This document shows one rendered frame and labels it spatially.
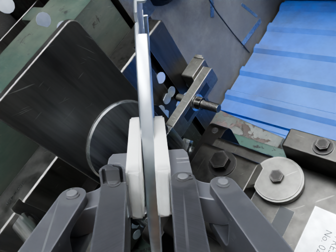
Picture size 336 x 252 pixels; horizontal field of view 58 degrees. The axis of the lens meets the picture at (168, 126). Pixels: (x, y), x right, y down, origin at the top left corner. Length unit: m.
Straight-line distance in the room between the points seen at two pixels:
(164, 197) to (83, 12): 0.43
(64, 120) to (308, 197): 0.30
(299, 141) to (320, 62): 1.77
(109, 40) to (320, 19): 1.96
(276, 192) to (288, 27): 2.04
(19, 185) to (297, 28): 2.07
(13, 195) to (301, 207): 0.40
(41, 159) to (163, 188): 0.38
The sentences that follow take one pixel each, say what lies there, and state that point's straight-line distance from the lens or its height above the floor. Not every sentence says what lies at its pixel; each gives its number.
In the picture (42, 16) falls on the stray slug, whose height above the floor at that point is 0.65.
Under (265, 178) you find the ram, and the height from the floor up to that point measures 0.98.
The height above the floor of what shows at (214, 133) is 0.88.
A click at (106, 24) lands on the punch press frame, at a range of 0.57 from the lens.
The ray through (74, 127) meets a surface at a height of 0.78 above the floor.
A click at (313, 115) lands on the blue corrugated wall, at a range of 1.85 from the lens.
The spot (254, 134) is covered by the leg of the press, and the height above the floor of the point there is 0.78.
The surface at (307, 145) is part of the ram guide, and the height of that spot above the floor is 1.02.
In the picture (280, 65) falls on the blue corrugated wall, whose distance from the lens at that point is 2.15.
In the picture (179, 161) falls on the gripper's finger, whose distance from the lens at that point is 0.17.
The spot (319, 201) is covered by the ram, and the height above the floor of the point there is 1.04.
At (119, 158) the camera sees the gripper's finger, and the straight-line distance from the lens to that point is 0.18.
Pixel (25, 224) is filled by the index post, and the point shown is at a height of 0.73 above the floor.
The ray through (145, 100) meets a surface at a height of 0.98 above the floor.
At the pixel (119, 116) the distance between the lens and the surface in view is 0.43.
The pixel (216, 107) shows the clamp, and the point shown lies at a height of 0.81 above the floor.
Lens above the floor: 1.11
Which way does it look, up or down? 40 degrees down
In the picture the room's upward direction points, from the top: 110 degrees clockwise
